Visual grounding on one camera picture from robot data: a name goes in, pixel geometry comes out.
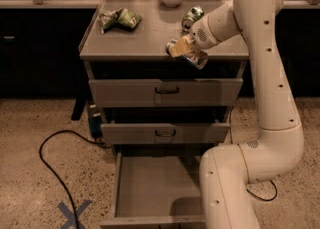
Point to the grey middle drawer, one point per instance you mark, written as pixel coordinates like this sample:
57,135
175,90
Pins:
164,133

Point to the grey drawer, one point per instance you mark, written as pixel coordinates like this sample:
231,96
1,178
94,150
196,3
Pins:
165,93
164,133
155,190

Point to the dark counter with cabinets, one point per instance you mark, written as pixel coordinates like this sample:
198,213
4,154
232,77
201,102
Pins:
39,54

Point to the grey bottom drawer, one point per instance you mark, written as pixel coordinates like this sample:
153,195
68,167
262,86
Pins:
155,190

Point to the silver redbull can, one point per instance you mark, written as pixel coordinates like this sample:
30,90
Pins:
198,61

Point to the grey drawer cabinet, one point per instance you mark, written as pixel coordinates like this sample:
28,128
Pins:
140,54

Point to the grey top drawer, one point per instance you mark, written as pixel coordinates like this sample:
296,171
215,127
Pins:
165,93

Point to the black power box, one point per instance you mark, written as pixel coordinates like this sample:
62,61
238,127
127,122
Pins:
94,120

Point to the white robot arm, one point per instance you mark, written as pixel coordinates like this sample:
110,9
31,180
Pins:
226,170

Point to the green soda can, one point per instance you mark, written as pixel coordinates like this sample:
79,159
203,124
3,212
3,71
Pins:
194,14

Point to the green chip bag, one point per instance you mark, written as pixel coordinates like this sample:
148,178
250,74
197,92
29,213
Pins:
123,18

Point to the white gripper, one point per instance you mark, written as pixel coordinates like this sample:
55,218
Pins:
201,33

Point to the blue tape cross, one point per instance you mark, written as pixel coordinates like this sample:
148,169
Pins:
73,218

